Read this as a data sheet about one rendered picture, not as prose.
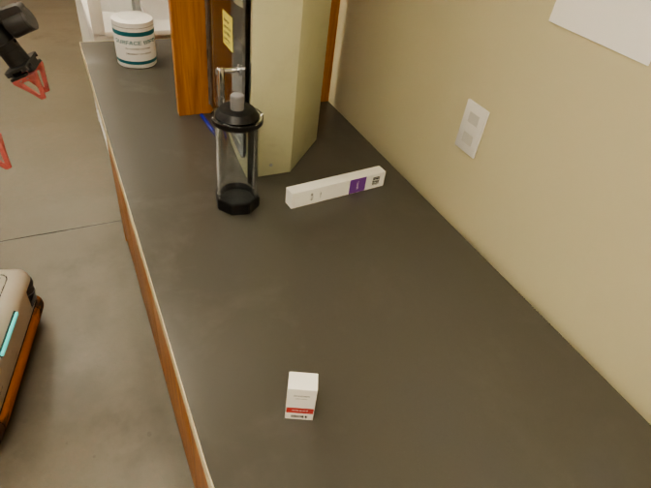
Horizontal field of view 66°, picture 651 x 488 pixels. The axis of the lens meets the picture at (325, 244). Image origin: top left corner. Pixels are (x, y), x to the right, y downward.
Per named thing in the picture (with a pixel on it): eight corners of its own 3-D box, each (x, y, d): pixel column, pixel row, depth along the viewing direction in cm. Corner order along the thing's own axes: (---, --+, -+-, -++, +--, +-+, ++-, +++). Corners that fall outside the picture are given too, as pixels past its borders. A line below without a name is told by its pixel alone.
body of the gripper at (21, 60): (40, 56, 138) (20, 30, 133) (30, 71, 130) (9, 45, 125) (18, 66, 138) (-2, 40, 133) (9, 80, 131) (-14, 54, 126)
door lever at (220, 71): (240, 106, 118) (237, 101, 120) (240, 66, 112) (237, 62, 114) (218, 107, 116) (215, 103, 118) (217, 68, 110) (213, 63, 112)
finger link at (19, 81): (58, 86, 141) (35, 55, 135) (53, 97, 136) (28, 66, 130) (37, 95, 142) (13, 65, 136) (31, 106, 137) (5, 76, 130)
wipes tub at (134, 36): (153, 53, 182) (148, 10, 172) (161, 68, 173) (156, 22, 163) (114, 55, 177) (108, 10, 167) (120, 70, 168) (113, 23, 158)
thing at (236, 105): (255, 113, 111) (255, 84, 106) (263, 134, 104) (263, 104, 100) (212, 114, 108) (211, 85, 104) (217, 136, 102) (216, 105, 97)
